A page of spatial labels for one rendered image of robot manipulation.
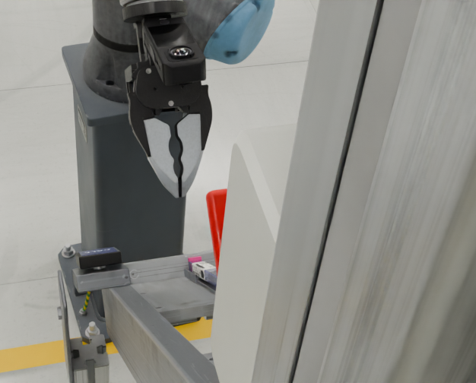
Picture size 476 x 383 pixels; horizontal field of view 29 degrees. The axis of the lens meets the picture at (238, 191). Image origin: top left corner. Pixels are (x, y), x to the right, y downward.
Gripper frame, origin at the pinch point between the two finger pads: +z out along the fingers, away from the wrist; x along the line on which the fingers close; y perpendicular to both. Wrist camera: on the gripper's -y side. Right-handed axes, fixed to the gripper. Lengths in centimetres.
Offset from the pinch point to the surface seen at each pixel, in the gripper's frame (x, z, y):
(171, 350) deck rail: 9.6, 8.0, -43.6
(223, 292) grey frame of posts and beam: 14, -1, -81
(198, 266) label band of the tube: 0.6, 7.9, -8.7
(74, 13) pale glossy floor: -4, -43, 154
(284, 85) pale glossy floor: -53, -17, 126
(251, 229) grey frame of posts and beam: 14, -3, -84
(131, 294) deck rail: 8.8, 8.1, -18.4
